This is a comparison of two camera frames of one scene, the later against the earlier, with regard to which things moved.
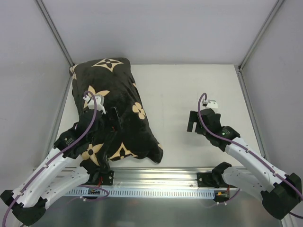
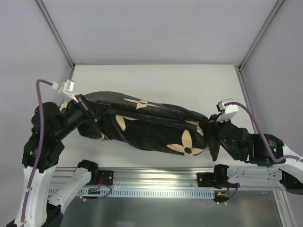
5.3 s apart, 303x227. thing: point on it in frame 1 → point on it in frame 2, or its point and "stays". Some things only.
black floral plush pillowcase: [124, 131] → [148, 123]
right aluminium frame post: [278, 4] stays
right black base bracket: [208, 179] stays
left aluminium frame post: [56, 33] stays
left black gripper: [111, 116] → [87, 109]
